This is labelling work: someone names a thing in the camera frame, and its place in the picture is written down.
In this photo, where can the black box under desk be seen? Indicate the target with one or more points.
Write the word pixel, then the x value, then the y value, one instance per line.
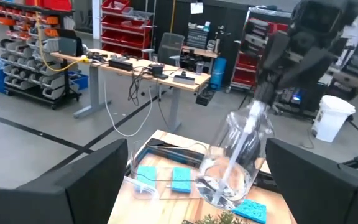
pixel 204 97

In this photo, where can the wooden desk grey legs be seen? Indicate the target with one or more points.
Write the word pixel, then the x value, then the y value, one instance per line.
pixel 141 63

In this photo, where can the light blue cellulose sponge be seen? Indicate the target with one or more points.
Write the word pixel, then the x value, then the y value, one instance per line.
pixel 146 177
pixel 181 179
pixel 250 211

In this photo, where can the black power strip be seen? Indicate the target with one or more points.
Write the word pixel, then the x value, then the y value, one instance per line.
pixel 120 64

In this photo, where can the grey mesh office chair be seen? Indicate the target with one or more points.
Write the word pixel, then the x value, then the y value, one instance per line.
pixel 169 45

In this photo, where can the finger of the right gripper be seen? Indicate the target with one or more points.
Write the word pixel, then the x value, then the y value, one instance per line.
pixel 309 67
pixel 277 49

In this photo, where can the shelf with red bins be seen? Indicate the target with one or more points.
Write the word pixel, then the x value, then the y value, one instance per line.
pixel 126 28

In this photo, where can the blue cylinder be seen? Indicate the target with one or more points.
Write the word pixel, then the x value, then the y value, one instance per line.
pixel 218 73

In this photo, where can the parts rack grey orange bins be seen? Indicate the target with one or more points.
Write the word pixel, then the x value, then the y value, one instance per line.
pixel 26 62

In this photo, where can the white paper sign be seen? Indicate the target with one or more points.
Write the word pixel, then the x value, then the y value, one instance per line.
pixel 196 8

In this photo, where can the artificial green plant black pot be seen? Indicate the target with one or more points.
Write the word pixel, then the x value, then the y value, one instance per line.
pixel 216 219

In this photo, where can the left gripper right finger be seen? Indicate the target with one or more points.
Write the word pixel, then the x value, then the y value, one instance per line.
pixel 322 193

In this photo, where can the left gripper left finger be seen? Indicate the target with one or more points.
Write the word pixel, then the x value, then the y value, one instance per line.
pixel 57 199

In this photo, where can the white bucket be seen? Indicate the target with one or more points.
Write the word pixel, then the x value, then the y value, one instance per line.
pixel 331 118

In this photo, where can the rack with red drawers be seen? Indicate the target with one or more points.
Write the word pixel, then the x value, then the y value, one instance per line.
pixel 247 62

